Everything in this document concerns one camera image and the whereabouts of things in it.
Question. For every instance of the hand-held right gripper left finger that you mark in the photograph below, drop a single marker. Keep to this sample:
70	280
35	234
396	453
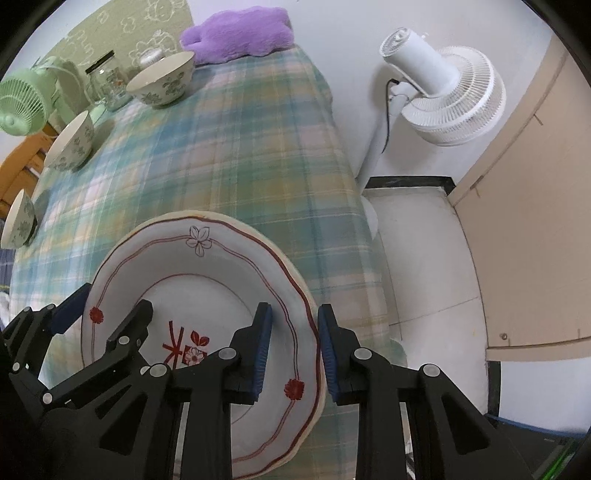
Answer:
262	355

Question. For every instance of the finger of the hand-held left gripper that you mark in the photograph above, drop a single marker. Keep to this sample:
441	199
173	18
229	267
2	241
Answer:
129	332
69	309

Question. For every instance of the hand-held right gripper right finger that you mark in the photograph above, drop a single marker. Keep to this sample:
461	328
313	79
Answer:
328	360

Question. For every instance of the white plate with red pattern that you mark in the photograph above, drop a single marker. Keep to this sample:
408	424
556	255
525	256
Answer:
207	295

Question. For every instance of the grey floral ceramic bowl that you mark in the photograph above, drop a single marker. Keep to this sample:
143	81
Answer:
71	147
21	221
166	87

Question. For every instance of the plaid tablecloth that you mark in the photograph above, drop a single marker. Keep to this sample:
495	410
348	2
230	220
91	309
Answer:
221	152

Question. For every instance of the green desk fan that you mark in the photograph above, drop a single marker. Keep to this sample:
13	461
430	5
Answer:
23	97

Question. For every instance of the glass jar with dark lid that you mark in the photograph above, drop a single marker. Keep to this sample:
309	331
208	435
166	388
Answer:
108	85

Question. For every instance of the beige door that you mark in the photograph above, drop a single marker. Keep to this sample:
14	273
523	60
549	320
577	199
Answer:
531	230

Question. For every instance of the clear cotton swab container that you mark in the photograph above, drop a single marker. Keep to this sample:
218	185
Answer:
150	57

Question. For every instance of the green patterned board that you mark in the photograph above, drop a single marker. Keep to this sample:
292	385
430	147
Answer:
129	27

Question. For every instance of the white standing fan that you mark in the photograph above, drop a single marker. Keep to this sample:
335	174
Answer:
443	74

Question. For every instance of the purple plush cushion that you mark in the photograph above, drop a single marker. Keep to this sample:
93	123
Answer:
235	34

